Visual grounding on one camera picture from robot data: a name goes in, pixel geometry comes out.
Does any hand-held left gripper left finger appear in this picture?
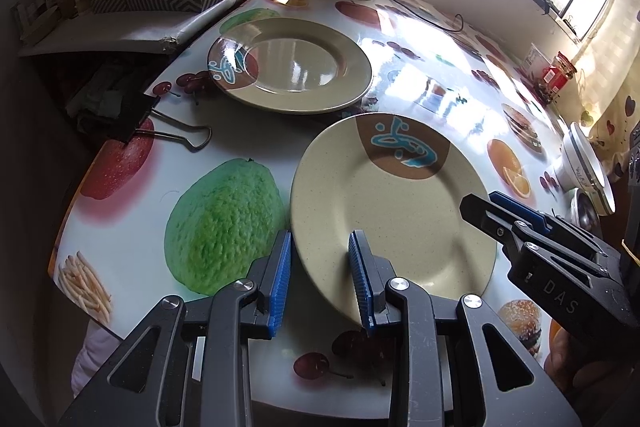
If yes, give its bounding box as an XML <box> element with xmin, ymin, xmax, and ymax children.
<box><xmin>60</xmin><ymin>229</ymin><xmax>293</xmax><ymax>427</ymax></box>

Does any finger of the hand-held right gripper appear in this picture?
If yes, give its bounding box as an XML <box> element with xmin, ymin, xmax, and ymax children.
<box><xmin>489</xmin><ymin>190</ymin><xmax>611</xmax><ymax>260</ymax></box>
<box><xmin>459</xmin><ymin>193</ymin><xmax>615</xmax><ymax>280</ymax></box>

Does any person's right hand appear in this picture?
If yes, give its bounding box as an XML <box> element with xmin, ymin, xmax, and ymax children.
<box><xmin>544</xmin><ymin>324</ymin><xmax>640</xmax><ymax>408</ymax></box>

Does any steel bowl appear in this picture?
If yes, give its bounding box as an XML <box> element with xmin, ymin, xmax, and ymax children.
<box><xmin>570</xmin><ymin>188</ymin><xmax>603</xmax><ymax>235</ymax></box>

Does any black binder clip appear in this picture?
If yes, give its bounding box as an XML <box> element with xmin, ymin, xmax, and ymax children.
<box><xmin>104</xmin><ymin>91</ymin><xmax>213</xmax><ymax>152</ymax></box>

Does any beige plate with blue print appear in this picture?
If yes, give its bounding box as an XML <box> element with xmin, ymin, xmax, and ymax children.
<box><xmin>206</xmin><ymin>18</ymin><xmax>373</xmax><ymax>115</ymax></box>
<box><xmin>290</xmin><ymin>113</ymin><xmax>498</xmax><ymax>303</ymax></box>

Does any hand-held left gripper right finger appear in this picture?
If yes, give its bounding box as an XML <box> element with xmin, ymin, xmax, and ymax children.
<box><xmin>347</xmin><ymin>229</ymin><xmax>583</xmax><ymax>427</ymax></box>

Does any red label glass jar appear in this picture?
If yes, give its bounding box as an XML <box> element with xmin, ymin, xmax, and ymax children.
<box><xmin>542</xmin><ymin>52</ymin><xmax>576</xmax><ymax>100</ymax></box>

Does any black cable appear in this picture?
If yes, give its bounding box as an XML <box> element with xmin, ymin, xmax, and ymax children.
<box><xmin>380</xmin><ymin>0</ymin><xmax>466</xmax><ymax>32</ymax></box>

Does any fruit print tablecloth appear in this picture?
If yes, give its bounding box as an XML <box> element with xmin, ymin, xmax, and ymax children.
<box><xmin>47</xmin><ymin>0</ymin><xmax>621</xmax><ymax>403</ymax></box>

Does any white bowl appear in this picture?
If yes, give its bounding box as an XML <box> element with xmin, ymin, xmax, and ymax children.
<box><xmin>561</xmin><ymin>121</ymin><xmax>615</xmax><ymax>215</ymax></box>

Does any heart print curtain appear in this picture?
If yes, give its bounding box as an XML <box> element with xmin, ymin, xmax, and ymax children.
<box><xmin>555</xmin><ymin>7</ymin><xmax>640</xmax><ymax>148</ymax></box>

